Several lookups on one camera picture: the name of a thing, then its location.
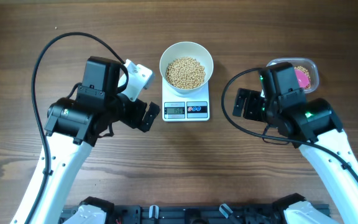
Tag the pink plastic scoop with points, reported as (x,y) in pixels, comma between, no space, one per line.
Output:
(303,78)

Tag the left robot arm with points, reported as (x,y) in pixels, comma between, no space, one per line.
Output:
(72,130)

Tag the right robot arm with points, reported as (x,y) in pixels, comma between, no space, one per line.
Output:
(313,127)

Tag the white digital kitchen scale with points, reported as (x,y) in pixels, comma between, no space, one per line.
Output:
(193,106)

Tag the soybeans in bowl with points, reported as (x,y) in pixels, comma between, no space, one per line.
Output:
(185,73)

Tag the white bowl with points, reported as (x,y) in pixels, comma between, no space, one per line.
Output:
(187,49)

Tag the yellow soybeans in container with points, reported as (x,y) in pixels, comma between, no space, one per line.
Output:
(303,68)

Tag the clear plastic container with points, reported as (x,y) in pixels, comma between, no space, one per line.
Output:
(304,62)

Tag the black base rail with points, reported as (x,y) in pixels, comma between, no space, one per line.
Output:
(253,213)

